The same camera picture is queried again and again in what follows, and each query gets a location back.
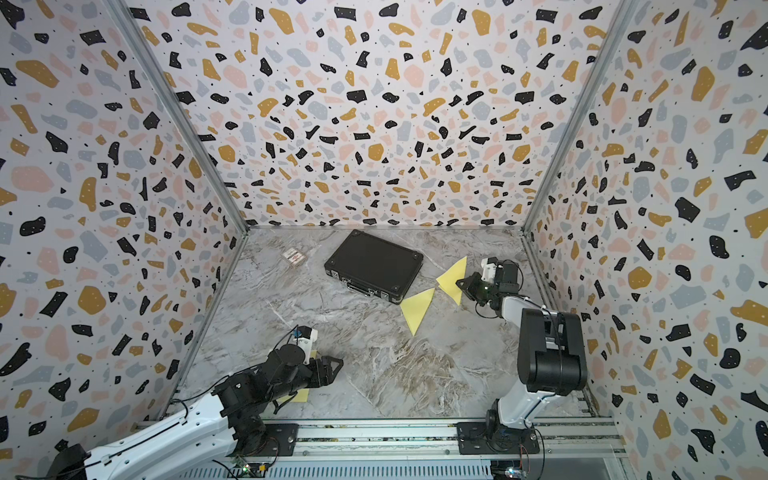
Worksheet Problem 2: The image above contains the black hard carrying case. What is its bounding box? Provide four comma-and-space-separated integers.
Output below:
324, 229, 424, 305

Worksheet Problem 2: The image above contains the aluminium corner post right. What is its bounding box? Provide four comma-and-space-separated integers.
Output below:
521, 0, 638, 235

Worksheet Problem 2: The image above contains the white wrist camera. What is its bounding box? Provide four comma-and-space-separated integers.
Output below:
294, 326, 318, 364
481, 257, 498, 284

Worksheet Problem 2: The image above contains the playing card box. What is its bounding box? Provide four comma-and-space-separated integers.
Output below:
282, 247, 306, 266

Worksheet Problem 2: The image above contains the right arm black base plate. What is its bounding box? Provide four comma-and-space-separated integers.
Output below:
456, 422, 541, 455

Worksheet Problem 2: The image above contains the aluminium corner post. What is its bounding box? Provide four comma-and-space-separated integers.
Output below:
521, 0, 638, 235
101, 0, 249, 235

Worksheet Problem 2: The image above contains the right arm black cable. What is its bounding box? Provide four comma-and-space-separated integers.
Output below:
527, 302, 571, 361

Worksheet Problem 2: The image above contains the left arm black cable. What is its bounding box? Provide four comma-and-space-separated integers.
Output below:
11, 371, 265, 480

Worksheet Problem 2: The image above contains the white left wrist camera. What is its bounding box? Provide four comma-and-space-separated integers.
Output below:
294, 326, 318, 364

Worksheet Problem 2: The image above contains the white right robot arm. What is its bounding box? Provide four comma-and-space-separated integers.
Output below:
456, 257, 588, 439

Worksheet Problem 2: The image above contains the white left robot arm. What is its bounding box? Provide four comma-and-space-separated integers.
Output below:
44, 344, 344, 479

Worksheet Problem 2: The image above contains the yellow square paper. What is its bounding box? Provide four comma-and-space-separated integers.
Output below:
436, 257, 467, 306
400, 288, 435, 336
277, 389, 310, 403

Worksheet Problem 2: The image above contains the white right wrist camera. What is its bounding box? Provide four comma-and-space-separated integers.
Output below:
481, 257, 498, 284

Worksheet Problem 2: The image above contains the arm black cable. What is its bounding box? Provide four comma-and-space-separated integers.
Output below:
11, 371, 265, 480
527, 302, 571, 361

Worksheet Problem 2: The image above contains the aluminium corner post left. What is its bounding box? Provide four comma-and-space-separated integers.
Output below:
101, 0, 249, 235

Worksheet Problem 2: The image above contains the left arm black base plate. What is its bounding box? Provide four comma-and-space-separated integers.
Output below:
226, 422, 299, 458

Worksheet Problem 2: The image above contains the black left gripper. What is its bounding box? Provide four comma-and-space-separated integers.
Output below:
269, 355, 346, 405

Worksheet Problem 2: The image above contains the aluminium mounting rail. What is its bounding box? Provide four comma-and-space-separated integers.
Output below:
116, 418, 625, 480

